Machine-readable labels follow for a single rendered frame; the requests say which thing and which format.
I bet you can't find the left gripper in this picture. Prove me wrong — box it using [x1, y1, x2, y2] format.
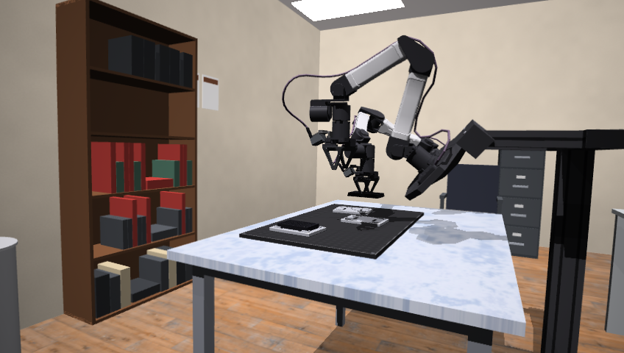
[312, 121, 358, 170]

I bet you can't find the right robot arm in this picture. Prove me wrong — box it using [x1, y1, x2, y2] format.
[343, 107, 439, 177]

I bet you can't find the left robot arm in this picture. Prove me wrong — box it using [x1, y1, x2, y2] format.
[309, 35, 439, 185]

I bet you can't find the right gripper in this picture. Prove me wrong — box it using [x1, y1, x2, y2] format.
[345, 158, 380, 197]

